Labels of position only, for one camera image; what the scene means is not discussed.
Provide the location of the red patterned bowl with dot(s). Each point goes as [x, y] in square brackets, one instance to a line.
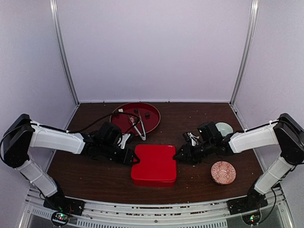
[223, 173]

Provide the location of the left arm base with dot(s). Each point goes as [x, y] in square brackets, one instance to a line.
[64, 209]

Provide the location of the red box lid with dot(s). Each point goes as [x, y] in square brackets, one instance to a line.
[157, 163]

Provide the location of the round red tray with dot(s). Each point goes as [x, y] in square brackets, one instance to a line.
[122, 120]

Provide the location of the metal serving tongs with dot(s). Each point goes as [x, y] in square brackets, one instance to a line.
[137, 124]

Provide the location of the grey green bowl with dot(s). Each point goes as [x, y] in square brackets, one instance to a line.
[224, 128]

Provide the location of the front aluminium rail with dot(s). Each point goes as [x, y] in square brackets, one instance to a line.
[208, 214]

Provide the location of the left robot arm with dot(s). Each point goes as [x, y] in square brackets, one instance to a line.
[25, 136]

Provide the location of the left aluminium post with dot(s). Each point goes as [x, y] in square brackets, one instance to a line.
[63, 55]

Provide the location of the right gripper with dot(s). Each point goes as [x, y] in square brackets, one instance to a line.
[187, 155]

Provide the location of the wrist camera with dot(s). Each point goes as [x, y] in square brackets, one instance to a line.
[208, 133]
[110, 134]

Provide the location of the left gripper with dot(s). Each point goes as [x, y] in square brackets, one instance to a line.
[125, 158]

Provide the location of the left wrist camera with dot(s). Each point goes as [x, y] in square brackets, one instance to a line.
[110, 134]

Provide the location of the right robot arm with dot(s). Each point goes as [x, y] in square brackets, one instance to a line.
[283, 136]

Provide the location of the aluminium post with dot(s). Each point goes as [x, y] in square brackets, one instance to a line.
[246, 51]
[63, 55]

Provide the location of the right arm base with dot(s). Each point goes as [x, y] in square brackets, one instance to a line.
[249, 209]

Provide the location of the right aluminium post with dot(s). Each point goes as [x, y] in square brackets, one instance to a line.
[246, 51]

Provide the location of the red chocolate box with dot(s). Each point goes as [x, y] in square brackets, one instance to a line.
[154, 183]

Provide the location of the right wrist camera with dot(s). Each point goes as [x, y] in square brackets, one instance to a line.
[208, 133]

